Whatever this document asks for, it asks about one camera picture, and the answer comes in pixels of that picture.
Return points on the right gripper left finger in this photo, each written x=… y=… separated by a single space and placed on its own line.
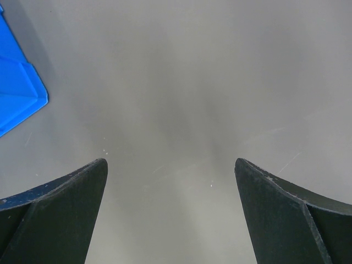
x=53 y=222

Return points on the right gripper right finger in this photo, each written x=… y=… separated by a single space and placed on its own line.
x=290 y=224

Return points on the blue plastic divided bin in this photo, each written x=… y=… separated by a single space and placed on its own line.
x=22 y=91

